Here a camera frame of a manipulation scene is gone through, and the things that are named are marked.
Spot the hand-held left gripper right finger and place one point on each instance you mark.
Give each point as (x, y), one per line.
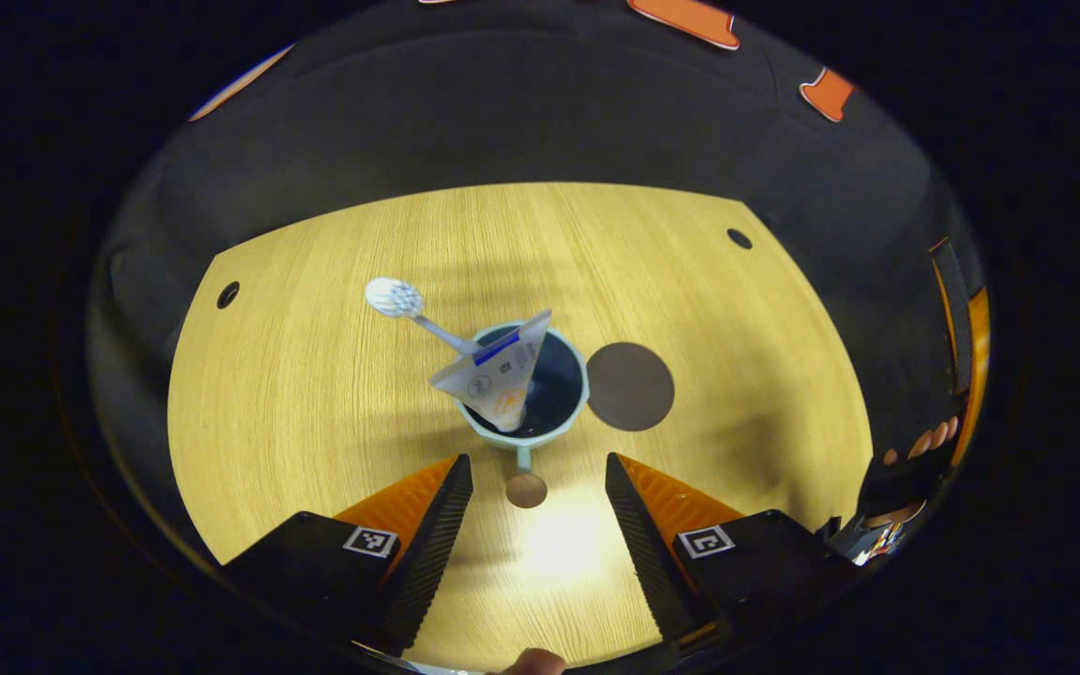
(643, 548)

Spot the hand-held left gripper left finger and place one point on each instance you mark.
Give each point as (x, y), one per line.
(432, 544)

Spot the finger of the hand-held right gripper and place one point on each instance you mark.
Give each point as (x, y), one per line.
(960, 319)
(979, 366)

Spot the round brown coaster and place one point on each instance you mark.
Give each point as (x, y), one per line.
(630, 386)

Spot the white toothpaste tube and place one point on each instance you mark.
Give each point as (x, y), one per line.
(498, 375)

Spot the white toothbrush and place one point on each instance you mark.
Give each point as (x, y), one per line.
(395, 298)

